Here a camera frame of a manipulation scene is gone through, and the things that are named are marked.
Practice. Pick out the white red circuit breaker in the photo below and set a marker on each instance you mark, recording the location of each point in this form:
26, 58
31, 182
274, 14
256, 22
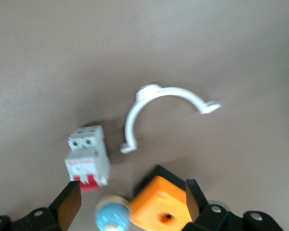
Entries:
86, 158

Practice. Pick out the small white pipe clamp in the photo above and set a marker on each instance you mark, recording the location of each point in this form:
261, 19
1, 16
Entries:
135, 113

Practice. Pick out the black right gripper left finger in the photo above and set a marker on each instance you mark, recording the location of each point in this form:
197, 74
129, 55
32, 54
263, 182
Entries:
67, 204

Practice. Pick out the orange button box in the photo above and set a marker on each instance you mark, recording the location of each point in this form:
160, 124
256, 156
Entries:
159, 199

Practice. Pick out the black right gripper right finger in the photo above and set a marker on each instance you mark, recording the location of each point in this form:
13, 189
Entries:
195, 202

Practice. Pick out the light blue dome button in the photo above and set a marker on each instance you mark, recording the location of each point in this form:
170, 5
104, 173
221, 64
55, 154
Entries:
112, 215

